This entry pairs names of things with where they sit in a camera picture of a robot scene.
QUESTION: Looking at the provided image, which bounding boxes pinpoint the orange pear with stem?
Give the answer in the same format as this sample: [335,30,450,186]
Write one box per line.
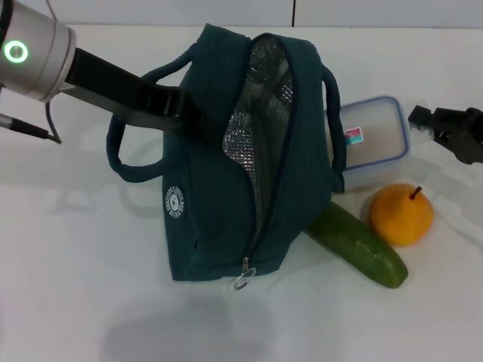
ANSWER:
[368,183,435,247]

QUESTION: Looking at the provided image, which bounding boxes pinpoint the dark teal insulated lunch bag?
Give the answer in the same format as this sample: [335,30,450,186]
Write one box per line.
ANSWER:
[106,23,347,292]

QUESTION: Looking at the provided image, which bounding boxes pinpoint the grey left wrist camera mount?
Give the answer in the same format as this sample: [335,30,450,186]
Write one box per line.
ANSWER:
[59,84,181,133]

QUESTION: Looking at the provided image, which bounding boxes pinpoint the left arm cable with plug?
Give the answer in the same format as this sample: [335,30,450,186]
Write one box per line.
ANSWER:
[0,100,63,146]

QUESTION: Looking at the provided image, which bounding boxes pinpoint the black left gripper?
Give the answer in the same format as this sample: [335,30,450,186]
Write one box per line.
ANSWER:
[65,47,228,147]

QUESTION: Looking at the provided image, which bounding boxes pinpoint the clear blue-sealed food container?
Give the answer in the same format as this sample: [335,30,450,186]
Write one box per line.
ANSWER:
[326,95,433,192]

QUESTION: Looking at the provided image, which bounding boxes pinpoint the green cucumber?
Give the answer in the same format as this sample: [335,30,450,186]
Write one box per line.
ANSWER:
[303,199,410,290]

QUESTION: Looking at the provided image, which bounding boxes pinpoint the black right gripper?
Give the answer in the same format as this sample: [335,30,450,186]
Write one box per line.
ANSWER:
[408,105,483,165]

